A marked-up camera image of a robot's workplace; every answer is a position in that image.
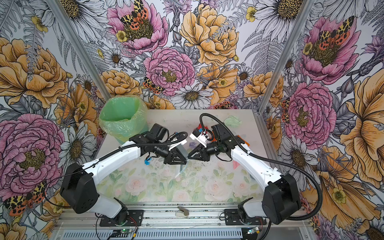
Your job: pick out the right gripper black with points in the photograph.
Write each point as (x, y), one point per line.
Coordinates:
(202, 154)

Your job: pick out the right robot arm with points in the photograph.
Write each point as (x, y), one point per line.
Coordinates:
(280, 193)

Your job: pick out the beige clip on rail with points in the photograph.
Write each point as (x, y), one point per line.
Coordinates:
(182, 212)

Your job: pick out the pink paper scrap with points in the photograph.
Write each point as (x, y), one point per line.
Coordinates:
(235, 164)

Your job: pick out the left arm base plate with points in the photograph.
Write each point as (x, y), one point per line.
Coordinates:
(126, 218)

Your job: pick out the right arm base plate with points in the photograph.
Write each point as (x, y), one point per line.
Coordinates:
(235, 217)

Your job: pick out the orange paper scrap right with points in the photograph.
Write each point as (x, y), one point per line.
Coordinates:
(242, 141)

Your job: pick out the light green paper scrap right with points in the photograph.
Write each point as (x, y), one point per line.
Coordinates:
(233, 122)

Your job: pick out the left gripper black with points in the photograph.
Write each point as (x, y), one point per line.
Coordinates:
(170, 157)

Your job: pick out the red paper scrap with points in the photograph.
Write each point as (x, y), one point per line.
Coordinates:
(198, 131)

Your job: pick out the green bin with bag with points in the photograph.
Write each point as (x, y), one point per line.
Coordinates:
(123, 117)

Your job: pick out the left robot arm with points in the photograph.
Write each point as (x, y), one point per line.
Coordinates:
(79, 186)

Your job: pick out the aluminium rail frame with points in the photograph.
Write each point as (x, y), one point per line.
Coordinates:
(205, 222)

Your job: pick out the small blue paper scrap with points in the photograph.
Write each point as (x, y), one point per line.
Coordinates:
(147, 162)

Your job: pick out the purple paper scrap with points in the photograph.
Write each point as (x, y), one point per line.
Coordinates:
(192, 145)

